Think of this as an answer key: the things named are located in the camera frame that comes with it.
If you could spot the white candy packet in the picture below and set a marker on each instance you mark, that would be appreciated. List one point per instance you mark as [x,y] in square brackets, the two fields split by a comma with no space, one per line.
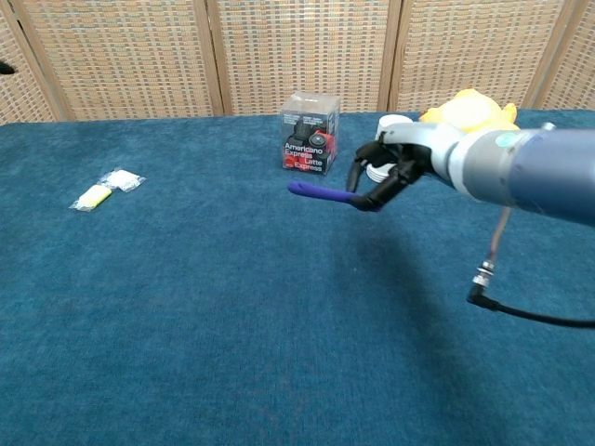
[123,179]

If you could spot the white paper cup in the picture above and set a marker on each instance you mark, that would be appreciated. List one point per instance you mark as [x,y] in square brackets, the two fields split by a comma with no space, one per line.
[388,123]

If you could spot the yellow plush toy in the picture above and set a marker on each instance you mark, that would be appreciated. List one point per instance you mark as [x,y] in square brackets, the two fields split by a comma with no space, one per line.
[469,114]

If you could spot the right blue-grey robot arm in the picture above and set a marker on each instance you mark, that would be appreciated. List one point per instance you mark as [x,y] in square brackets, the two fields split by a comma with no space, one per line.
[534,172]

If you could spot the clear box with toy machine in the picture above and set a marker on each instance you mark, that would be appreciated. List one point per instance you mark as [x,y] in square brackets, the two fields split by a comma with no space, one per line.
[309,135]

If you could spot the woven folding screen panel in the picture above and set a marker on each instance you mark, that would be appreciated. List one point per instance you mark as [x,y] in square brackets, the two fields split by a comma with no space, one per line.
[302,46]
[572,69]
[125,56]
[18,93]
[479,46]

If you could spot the blue carpet table cover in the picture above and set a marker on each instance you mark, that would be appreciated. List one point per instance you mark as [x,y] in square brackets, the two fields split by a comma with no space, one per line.
[209,302]

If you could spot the white packet lower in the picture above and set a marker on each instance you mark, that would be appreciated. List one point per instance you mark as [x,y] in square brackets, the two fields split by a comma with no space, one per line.
[95,197]

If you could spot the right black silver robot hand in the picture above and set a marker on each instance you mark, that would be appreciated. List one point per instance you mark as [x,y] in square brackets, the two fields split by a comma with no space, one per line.
[418,144]

